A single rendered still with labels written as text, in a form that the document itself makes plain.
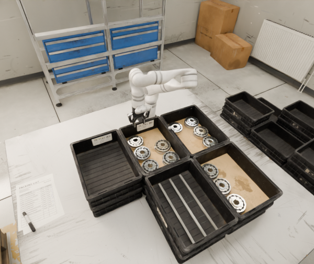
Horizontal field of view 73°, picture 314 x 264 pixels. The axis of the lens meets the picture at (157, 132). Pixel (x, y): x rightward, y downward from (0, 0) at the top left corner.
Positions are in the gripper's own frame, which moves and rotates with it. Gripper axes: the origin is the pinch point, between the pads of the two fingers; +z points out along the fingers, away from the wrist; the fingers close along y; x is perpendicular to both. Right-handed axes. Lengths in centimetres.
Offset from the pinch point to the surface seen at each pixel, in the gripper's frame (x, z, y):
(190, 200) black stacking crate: 50, 18, -7
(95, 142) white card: -7.3, 11.7, 26.7
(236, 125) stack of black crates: -13, 60, -114
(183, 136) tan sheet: 8.6, 17.4, -29.1
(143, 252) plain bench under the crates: 58, 30, 24
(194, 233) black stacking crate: 65, 17, 1
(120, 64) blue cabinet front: -185, 63, -53
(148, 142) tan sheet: 2.5, 17.4, -5.2
